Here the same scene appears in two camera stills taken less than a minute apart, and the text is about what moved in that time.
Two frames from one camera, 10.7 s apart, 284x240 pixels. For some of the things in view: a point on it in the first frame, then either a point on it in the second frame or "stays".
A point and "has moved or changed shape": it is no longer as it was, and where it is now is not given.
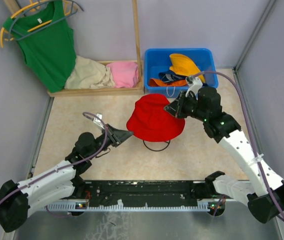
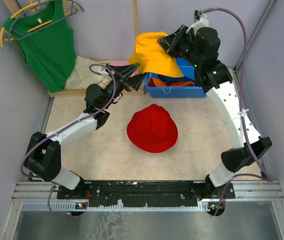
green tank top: (45, 35) stays
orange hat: (155, 82) stays
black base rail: (146, 194) stays
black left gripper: (117, 136) to (124, 72)
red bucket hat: (150, 121) has moved or changed shape
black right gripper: (176, 107) to (170, 42)
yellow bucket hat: (182, 65) has moved or changed shape
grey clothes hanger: (46, 27) stays
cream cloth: (88, 74) stays
